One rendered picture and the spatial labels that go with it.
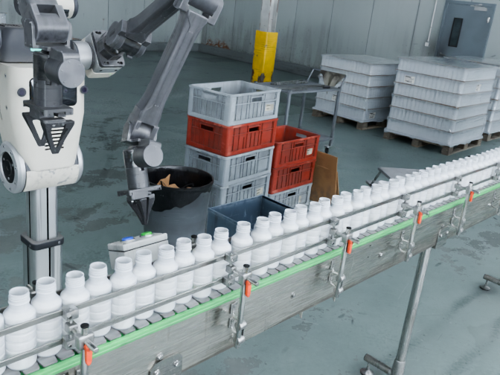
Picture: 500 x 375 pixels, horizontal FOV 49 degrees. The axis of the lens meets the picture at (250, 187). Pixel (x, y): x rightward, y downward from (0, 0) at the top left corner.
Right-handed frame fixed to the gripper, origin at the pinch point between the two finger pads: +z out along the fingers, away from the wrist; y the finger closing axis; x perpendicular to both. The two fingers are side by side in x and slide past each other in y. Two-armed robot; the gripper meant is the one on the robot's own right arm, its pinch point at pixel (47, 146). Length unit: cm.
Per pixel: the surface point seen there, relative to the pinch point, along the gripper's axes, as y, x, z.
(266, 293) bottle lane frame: 21, 55, 44
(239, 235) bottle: 16, 46, 26
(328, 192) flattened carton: -159, 346, 124
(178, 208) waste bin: -128, 145, 89
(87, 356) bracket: 27.6, -5.9, 34.8
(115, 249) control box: -1.2, 18.6, 30.0
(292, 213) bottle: 17, 66, 23
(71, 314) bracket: 21.0, -5.9, 28.7
